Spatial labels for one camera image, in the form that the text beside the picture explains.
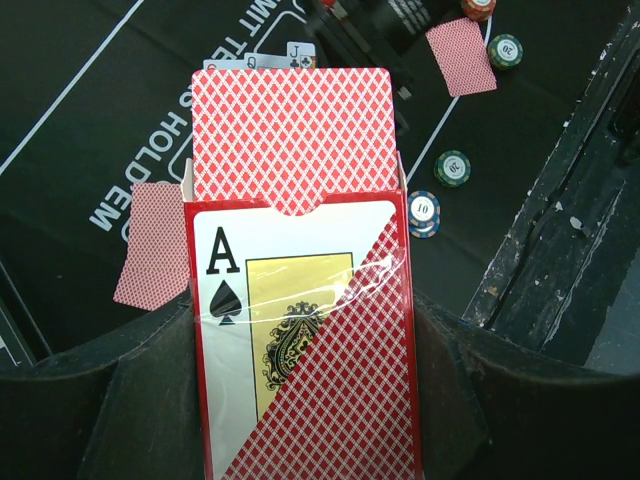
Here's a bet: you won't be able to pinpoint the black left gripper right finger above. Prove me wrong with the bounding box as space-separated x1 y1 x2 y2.
414 293 639 479

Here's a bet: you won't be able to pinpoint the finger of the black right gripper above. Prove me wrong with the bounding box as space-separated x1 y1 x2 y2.
309 1 413 101

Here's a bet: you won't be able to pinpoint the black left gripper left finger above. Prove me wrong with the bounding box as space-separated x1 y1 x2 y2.
1 293 205 479

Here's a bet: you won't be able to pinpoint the face-up jack card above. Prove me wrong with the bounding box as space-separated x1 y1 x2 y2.
287 41 317 69

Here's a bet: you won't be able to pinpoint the red cards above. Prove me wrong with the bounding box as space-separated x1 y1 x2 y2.
426 18 497 97
113 183 190 311

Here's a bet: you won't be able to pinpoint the red chips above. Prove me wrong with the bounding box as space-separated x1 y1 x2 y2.
460 0 497 22

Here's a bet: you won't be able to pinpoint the face-up six card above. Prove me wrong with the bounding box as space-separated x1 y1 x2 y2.
202 59 247 70

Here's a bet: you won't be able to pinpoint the face-up queen card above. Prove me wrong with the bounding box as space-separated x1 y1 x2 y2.
244 52 290 70

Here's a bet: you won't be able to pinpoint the green chips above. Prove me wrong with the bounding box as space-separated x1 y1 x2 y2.
487 34 524 70

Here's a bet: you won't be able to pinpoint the green poker chip stack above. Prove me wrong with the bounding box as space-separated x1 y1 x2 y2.
434 150 471 188

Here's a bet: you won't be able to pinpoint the blue poker chip stack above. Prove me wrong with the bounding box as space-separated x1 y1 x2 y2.
408 190 441 239

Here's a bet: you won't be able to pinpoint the red playing card box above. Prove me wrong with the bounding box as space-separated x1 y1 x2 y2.
182 68 423 479

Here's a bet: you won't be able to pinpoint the black poker felt mat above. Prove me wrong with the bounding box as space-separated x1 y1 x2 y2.
1 1 630 359

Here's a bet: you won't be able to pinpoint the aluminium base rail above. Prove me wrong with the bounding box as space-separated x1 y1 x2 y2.
463 3 639 376

